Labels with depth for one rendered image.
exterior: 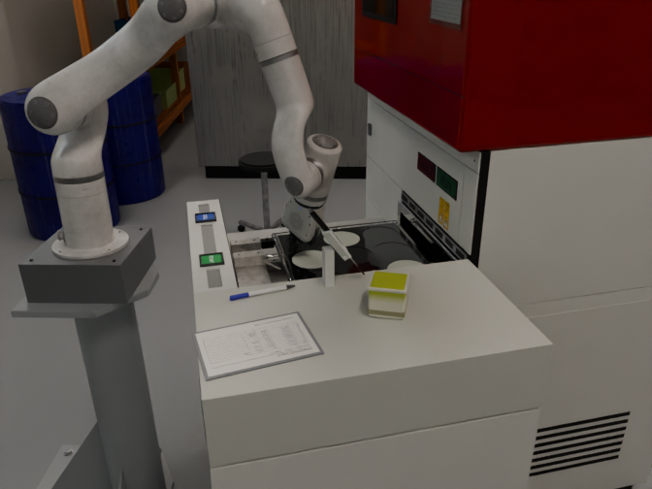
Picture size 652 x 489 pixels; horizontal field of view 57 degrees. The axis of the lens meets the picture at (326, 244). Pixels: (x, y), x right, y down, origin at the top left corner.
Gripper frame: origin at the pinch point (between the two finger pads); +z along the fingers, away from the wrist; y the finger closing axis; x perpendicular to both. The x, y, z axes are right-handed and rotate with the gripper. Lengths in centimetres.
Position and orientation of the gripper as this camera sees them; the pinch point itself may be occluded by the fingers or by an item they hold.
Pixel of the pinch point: (295, 245)
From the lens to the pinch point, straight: 156.3
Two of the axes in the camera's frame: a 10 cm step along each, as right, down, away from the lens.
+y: 7.0, 5.7, -4.2
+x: 6.7, -3.3, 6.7
